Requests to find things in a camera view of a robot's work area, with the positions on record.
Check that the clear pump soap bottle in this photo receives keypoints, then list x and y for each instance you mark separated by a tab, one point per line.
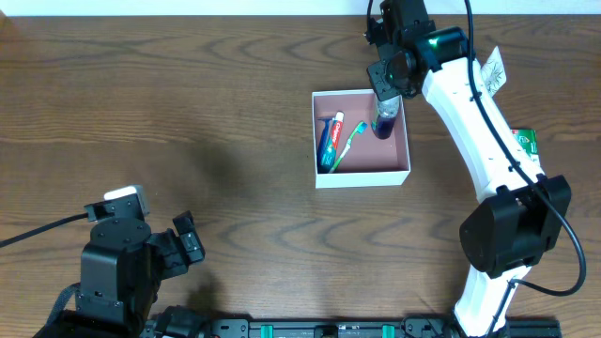
385	114

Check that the white botanical lotion tube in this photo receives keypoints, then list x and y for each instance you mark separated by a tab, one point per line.
493	72

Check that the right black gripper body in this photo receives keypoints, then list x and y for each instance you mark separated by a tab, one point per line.
385	82

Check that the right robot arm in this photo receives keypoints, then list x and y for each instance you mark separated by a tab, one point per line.
520	211

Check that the green white toothbrush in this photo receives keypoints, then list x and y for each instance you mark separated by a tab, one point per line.
359	129

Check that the white cardboard box pink interior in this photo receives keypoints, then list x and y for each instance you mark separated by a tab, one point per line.
371	162

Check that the blue disposable razor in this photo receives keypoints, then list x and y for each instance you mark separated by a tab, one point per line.
323	139

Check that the black mounting rail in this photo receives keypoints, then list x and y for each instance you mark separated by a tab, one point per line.
199	327

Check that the green soap bar package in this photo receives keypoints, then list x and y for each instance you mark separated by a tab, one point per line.
527	139

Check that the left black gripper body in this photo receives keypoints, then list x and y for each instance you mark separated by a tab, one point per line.
186	239

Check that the red green toothpaste tube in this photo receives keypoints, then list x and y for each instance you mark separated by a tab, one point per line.
329	155

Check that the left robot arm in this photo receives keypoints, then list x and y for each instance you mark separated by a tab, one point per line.
122	267

